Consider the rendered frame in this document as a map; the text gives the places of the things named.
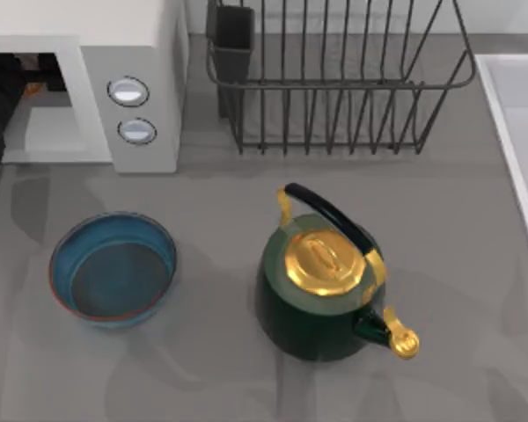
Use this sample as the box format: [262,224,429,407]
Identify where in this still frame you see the round silver microwave knob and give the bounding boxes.
[116,117,158,145]
[106,76,150,108]

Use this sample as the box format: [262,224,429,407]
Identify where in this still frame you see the pale microwave oven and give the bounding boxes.
[0,0,191,175]

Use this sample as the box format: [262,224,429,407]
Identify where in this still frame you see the black cutlery holder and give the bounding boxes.
[206,3,255,85]

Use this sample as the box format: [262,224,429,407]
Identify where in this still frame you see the blue bowl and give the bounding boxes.
[48,211,179,332]

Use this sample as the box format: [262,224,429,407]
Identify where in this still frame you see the green and gold kettle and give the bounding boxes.
[254,182,421,363]

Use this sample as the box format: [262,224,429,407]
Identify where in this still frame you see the white sink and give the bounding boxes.
[473,53,528,293]

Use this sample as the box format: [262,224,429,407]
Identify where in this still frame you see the dark wire dish rack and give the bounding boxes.
[205,0,476,156]

